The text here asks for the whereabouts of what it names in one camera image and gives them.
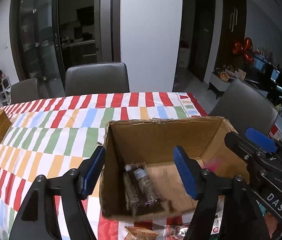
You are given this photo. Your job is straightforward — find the tan snack packet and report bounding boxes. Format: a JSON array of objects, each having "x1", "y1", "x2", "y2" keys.
[{"x1": 124, "y1": 226, "x2": 159, "y2": 240}]

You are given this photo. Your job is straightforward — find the grey chair right side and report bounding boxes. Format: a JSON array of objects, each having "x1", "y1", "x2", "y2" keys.
[{"x1": 209, "y1": 79, "x2": 278, "y2": 137}]

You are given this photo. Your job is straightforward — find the grey chair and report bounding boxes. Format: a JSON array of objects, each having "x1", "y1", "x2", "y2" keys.
[
  {"x1": 65, "y1": 62, "x2": 129, "y2": 96},
  {"x1": 209, "y1": 79, "x2": 278, "y2": 137},
  {"x1": 11, "y1": 78, "x2": 40, "y2": 105}
]

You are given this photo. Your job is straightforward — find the colourful striped tablecloth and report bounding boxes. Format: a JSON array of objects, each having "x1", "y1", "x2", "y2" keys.
[{"x1": 0, "y1": 92, "x2": 206, "y2": 239}]

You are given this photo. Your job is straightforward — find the pink white snack packet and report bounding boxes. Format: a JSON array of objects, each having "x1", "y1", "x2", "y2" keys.
[{"x1": 163, "y1": 215, "x2": 222, "y2": 240}]

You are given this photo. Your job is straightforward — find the clear snack bag in box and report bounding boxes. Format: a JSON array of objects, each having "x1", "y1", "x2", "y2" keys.
[{"x1": 123, "y1": 163, "x2": 166, "y2": 217}]

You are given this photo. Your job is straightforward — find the white side cabinet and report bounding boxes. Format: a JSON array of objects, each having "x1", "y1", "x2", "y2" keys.
[{"x1": 208, "y1": 74, "x2": 230, "y2": 99}]

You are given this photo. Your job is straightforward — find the open cardboard box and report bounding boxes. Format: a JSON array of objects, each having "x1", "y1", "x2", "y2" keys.
[{"x1": 99, "y1": 116, "x2": 249, "y2": 222}]

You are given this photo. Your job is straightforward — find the red foil balloons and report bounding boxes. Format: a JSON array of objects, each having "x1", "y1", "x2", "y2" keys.
[{"x1": 232, "y1": 37, "x2": 254, "y2": 65}]

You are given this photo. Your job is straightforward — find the grey chair left back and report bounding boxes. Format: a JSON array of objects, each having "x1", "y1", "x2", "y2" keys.
[{"x1": 11, "y1": 78, "x2": 40, "y2": 105}]

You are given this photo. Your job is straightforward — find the grey chair centre back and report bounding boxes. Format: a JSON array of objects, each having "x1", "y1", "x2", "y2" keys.
[{"x1": 65, "y1": 62, "x2": 129, "y2": 96}]

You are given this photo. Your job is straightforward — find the white shelf with toy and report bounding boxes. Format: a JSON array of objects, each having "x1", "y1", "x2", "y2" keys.
[{"x1": 0, "y1": 70, "x2": 11, "y2": 106}]

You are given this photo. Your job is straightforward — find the glass sliding door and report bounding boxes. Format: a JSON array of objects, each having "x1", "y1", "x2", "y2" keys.
[{"x1": 10, "y1": 0, "x2": 121, "y2": 98}]

